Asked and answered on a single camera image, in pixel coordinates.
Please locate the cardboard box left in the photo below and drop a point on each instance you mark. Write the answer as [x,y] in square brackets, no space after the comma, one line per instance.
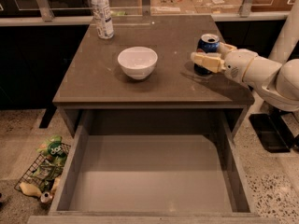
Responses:
[172,7]

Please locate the open grey top drawer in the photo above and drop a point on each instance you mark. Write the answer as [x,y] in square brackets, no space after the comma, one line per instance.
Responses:
[175,166]

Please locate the yellow snack bag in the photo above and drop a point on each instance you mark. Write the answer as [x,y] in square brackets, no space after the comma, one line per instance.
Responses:
[30,190]

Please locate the white ceramic bowl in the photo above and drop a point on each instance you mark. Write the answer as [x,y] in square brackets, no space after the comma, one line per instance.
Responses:
[138,62]

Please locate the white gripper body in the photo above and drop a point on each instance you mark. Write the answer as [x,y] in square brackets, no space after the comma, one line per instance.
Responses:
[235,63]

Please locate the metal glass railing frame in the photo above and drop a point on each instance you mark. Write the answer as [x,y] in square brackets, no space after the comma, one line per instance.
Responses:
[17,12]

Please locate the grey cabinet with top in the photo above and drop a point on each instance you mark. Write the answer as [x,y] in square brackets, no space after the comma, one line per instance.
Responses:
[94,79]

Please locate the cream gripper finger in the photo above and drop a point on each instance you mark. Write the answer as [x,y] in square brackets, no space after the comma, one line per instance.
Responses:
[223,49]
[210,61]

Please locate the blue pepsi can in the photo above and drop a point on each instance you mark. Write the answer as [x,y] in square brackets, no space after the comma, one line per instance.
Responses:
[207,43]

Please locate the black wire basket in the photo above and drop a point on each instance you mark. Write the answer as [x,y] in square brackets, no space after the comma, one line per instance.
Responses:
[42,172]

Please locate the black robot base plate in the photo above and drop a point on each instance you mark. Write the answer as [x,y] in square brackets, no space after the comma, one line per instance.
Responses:
[273,132]

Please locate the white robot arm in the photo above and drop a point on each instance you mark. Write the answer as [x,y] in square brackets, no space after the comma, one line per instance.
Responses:
[275,79]

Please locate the silver can on floor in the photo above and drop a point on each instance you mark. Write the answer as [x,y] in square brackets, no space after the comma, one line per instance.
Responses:
[46,197]

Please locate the green snack bag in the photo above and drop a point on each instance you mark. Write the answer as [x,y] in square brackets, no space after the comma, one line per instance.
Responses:
[52,150]

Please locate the clear plastic water bottle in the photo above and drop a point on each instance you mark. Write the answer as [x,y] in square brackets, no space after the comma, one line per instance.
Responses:
[102,18]

